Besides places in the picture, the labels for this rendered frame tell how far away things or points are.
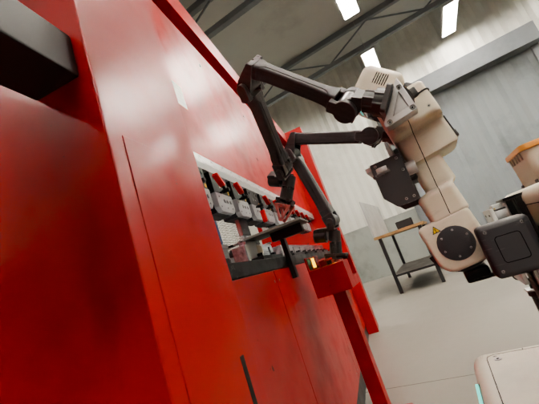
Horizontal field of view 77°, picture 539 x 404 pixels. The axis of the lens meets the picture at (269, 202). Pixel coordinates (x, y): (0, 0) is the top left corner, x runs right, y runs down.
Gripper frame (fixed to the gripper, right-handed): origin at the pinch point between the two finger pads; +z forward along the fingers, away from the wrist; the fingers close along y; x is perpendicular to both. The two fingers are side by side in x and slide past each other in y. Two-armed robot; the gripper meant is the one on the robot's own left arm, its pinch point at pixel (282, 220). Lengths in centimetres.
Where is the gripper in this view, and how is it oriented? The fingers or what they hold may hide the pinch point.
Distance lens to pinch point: 148.0
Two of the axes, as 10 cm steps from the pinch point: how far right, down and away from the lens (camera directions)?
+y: -3.2, -1.4, -9.4
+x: 9.3, 1.3, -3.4
